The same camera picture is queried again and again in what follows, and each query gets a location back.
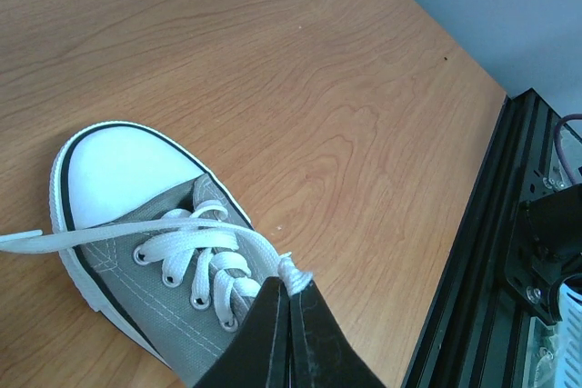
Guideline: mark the white shoelace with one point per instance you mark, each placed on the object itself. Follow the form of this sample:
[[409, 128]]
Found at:
[[174, 240]]

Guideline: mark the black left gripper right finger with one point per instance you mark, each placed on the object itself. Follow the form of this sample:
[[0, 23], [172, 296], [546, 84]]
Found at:
[[321, 356]]

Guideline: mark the light blue slotted cable duct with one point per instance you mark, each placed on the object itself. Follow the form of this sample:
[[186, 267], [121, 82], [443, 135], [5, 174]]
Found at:
[[568, 355]]

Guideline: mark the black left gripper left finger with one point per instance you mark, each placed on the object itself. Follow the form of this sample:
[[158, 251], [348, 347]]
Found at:
[[258, 355]]

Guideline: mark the black front frame rail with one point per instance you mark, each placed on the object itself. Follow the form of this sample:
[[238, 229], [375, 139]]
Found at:
[[476, 334]]

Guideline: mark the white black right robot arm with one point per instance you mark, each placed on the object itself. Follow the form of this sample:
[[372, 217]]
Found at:
[[544, 251]]

